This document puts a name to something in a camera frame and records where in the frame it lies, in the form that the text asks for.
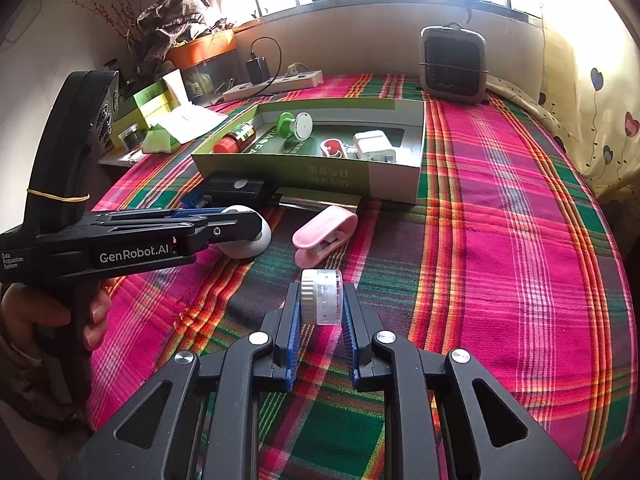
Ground black device with power button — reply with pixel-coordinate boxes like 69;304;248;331
200;171;275;208

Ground person's left hand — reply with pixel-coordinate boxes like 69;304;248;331
0;280;113;353

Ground pink green plaid blanket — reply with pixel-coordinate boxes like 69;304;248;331
85;74;638;480

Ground small white round cap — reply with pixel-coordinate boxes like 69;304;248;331
300;268;345;326

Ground white power strip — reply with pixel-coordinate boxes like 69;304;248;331
222;70;324;102

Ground green and white spool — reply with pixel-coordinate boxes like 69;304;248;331
276;111;314;142

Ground red-capped brown bottle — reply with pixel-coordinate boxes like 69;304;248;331
214;122;257;155

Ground white charger plug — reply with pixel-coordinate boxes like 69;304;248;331
352;130;397;164

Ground heart print curtain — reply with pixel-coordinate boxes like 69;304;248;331
540;5;640;196

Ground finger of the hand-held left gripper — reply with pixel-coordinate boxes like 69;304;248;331
170;211;262;263
97;207;236;226

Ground white carton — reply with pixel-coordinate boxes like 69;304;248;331
162;70;188;108

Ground white round panda gadget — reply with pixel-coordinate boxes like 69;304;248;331
220;205;272;260

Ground yellow green paper box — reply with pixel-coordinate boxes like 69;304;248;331
110;81;173;151

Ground small glass jar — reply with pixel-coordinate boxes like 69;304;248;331
118;127;146;151

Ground black power adapter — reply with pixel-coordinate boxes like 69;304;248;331
245;56;271;86

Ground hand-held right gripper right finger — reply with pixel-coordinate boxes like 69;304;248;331
341;285;583;480

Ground pile of dark cloth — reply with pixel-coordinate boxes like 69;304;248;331
127;0;221;58

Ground white board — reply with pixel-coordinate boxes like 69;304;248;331
98;147;151;167

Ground dried twigs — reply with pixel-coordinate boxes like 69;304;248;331
72;0;146;46

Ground small grey heater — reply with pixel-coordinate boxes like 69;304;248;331
419;22;487;106

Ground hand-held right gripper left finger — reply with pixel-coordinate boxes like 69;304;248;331
60;282;303;480

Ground orange plastic tray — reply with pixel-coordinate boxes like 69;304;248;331
165;29;237;68

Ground white paper sheet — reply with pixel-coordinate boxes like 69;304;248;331
155;101;230;143

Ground black adapter cable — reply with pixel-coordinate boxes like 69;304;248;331
250;36;284;87

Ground glass tank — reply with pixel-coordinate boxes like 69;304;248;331
180;52;241;96

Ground green cardboard box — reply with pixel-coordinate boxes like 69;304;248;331
191;99;427;206

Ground yellow rubber band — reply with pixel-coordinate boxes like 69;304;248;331
27;189;91;203

